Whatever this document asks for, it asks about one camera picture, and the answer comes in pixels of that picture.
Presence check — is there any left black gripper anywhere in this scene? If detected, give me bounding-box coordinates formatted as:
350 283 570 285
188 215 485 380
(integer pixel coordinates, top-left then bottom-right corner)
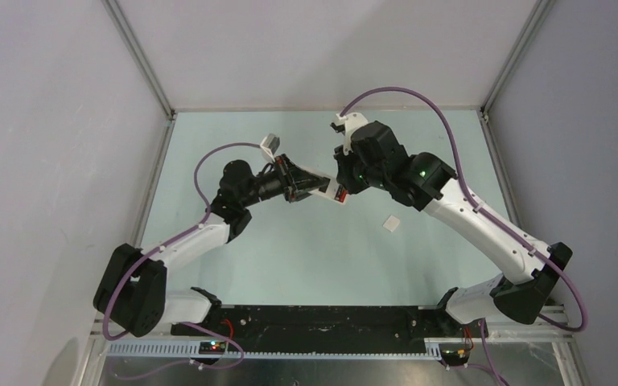
240 154 328 207

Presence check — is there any white red remote control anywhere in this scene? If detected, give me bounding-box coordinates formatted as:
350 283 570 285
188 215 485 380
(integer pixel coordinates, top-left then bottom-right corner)
305 166 347 205

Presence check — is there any white battery compartment cover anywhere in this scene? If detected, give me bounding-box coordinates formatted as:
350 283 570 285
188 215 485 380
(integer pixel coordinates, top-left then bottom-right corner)
382 215 401 232

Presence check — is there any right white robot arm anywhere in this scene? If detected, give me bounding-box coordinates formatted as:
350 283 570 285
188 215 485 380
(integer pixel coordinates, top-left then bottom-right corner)
331 114 572 336

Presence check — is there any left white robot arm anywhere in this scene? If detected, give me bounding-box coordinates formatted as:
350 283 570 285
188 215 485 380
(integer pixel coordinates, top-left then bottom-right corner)
93 154 340 337

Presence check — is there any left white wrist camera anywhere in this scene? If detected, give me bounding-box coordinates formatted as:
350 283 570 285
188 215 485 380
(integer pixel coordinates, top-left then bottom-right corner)
259 133 280 163

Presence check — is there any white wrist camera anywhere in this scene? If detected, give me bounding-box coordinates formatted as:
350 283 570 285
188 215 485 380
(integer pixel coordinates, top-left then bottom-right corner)
259 133 280 163
332 113 369 155

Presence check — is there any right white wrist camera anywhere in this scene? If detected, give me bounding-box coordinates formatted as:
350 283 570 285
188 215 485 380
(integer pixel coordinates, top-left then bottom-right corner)
332 113 369 155

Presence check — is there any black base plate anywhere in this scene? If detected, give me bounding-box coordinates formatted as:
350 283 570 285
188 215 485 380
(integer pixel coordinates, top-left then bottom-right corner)
201 306 465 355

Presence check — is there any white slotted cable duct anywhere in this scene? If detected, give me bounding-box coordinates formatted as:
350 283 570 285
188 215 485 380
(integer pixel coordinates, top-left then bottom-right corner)
106 340 442 360

